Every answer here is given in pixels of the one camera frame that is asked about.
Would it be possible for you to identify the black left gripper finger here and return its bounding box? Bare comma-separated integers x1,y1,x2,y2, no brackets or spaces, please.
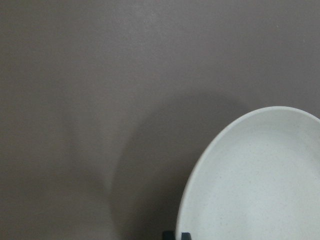
161,230,175,240

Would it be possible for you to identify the beige round plate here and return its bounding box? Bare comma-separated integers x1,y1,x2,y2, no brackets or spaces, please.
175,106,320,240

